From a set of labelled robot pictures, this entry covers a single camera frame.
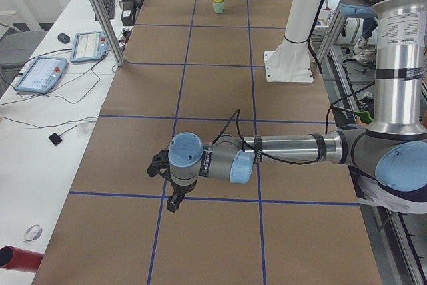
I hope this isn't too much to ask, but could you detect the small black square device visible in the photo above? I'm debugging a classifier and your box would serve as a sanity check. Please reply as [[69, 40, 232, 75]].
[[48, 133, 63, 146]]

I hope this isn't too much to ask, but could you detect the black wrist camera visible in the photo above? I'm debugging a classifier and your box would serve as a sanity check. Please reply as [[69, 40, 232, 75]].
[[147, 149, 171, 181]]

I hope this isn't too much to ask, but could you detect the black computer keyboard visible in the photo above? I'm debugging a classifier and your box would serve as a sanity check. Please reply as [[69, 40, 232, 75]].
[[102, 0, 116, 20]]

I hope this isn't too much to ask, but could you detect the green plastic cup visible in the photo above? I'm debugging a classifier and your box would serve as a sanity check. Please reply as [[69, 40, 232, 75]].
[[213, 0, 224, 14]]

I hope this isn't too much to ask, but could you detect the teach pendant tablet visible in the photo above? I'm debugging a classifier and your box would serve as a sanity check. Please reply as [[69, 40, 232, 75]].
[[70, 31, 109, 63], [14, 56, 68, 94]]

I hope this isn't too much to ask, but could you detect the far teach pendant tablet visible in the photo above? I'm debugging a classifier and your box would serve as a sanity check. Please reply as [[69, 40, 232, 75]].
[[70, 31, 109, 63]]

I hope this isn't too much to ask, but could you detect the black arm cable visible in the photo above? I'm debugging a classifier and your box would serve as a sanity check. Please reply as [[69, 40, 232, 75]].
[[211, 108, 328, 166]]

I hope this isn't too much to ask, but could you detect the black computer mouse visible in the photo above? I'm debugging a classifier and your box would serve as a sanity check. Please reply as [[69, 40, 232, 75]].
[[57, 33, 71, 44]]

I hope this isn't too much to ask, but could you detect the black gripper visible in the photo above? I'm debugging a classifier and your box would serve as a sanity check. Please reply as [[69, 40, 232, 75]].
[[167, 180, 197, 212]]

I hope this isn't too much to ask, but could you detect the aluminium frame post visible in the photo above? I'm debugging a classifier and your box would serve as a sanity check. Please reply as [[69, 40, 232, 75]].
[[89, 0, 125, 67]]

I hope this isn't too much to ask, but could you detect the black box with label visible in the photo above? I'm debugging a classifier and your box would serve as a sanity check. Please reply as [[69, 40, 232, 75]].
[[121, 0, 142, 27]]

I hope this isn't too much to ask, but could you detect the seated person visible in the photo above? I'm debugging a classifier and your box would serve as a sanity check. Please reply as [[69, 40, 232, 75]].
[[346, 111, 427, 214]]

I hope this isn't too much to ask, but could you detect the near teach pendant tablet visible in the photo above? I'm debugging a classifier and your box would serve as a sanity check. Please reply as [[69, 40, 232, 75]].
[[14, 56, 68, 94]]

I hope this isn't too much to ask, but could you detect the red cylinder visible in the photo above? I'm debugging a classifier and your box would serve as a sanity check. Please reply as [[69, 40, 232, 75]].
[[1, 246, 43, 272]]

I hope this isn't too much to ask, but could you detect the green handled screwdriver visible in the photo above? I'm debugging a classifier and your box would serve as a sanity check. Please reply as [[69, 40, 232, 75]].
[[332, 105, 374, 124]]

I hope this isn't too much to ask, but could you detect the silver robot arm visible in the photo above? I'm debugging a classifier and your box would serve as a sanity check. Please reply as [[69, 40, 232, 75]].
[[165, 0, 426, 214]]

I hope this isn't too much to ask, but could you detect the clear tape roll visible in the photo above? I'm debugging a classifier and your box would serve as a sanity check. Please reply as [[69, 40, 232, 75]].
[[22, 224, 43, 243]]

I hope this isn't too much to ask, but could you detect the white pedestal column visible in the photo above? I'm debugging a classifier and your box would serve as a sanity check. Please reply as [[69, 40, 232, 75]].
[[264, 0, 324, 83]]

